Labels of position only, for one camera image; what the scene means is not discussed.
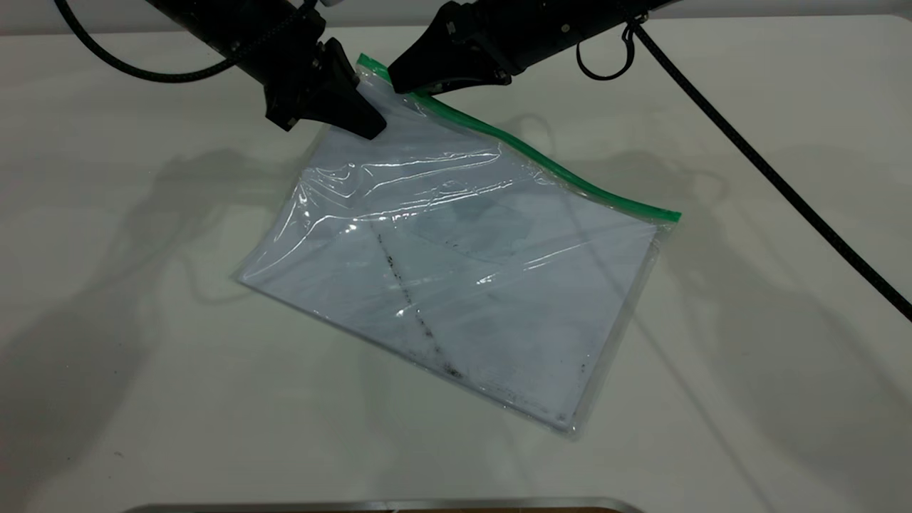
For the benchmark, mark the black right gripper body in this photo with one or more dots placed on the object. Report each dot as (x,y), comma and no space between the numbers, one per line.
(548,28)

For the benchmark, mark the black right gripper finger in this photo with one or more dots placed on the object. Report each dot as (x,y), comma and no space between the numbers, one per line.
(442,53)
(477,80)

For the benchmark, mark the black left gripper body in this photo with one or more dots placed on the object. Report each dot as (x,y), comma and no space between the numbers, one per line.
(285,50)

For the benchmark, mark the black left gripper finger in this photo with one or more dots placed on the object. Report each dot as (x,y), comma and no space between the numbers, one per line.
(328,107)
(340,64)

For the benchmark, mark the transparent bag with green zipper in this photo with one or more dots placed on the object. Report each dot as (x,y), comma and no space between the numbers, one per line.
(605,196)

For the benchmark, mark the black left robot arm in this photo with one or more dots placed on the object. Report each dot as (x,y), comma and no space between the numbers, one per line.
(214,18)

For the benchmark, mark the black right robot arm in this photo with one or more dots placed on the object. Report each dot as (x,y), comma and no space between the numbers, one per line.
(645,6)

